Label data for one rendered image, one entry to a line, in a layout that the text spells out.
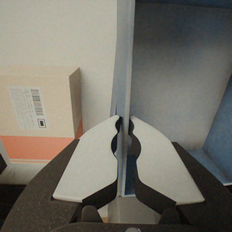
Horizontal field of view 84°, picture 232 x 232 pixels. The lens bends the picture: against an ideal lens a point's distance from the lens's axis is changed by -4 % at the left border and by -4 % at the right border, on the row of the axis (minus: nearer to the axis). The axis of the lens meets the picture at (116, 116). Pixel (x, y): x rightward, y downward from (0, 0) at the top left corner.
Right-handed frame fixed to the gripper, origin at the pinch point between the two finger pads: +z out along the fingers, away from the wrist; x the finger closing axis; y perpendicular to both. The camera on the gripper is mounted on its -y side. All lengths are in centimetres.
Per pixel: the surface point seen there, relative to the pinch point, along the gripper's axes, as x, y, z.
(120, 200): 0.6, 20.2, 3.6
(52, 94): -9.3, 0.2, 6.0
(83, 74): -6.9, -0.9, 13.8
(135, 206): 3.4, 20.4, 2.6
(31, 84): -11.8, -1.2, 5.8
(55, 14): -10.3, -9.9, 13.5
